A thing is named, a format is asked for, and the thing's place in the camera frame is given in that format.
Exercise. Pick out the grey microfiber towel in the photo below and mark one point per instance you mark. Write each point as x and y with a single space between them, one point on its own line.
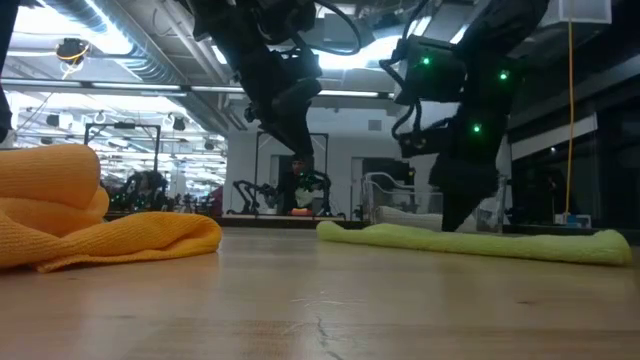
405 217

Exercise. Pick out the lime green microfiber towel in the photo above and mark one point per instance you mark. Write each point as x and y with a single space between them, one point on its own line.
500 245

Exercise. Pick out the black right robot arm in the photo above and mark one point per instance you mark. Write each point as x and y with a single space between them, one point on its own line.
505 25

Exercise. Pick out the dark background robot station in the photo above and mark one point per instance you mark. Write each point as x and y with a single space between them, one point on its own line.
142 187

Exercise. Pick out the background work table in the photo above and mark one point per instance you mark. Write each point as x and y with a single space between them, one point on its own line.
280 221

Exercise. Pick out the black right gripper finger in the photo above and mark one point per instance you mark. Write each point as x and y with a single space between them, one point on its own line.
455 212

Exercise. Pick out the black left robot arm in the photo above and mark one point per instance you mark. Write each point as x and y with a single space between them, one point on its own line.
225 20

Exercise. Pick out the black background gantry frame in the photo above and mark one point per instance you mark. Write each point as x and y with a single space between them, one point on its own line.
291 133
122 125

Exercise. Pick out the orange microfiber towel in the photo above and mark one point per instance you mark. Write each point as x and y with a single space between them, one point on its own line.
100 240

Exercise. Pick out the person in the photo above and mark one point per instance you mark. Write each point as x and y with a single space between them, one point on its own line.
289 192

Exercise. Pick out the clear plastic bin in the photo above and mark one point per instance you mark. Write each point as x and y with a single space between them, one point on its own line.
370 190

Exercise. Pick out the long ceiling light bar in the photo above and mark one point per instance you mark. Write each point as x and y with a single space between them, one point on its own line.
135 86

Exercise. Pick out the black background robot arm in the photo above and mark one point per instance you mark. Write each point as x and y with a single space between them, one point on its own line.
247 189
322 187

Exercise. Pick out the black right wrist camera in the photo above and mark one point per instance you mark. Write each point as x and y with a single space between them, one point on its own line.
425 142

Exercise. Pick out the blue white box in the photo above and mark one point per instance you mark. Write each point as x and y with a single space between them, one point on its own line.
580 220

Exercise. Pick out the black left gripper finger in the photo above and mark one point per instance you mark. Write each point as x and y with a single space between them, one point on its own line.
300 135

